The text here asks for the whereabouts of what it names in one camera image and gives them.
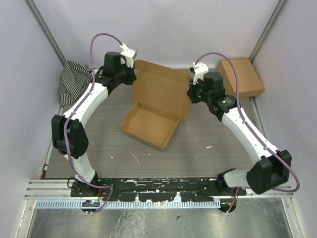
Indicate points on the aluminium frame rail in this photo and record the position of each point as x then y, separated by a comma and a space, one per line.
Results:
59, 188

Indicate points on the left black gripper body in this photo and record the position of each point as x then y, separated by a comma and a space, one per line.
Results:
125, 75

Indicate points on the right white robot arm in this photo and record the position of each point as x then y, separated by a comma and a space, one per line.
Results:
270, 165

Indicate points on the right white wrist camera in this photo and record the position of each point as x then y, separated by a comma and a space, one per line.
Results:
198, 69

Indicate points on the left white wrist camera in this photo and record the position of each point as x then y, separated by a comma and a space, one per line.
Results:
127, 56

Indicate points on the slotted grey cable duct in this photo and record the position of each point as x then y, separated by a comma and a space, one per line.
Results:
94, 204

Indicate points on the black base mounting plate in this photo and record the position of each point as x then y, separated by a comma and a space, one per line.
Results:
164, 189

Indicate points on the brown cardboard box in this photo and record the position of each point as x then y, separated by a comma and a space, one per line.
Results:
160, 100
250, 84

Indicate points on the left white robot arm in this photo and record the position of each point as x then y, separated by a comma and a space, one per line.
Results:
69, 136

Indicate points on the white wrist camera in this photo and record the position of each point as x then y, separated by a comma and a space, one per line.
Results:
127, 56
198, 69

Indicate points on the striped black white cloth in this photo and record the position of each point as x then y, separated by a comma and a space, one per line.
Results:
74, 80

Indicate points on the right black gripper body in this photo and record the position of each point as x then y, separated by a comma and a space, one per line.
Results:
197, 93

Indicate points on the folded brown cardboard box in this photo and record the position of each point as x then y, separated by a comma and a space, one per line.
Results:
250, 84

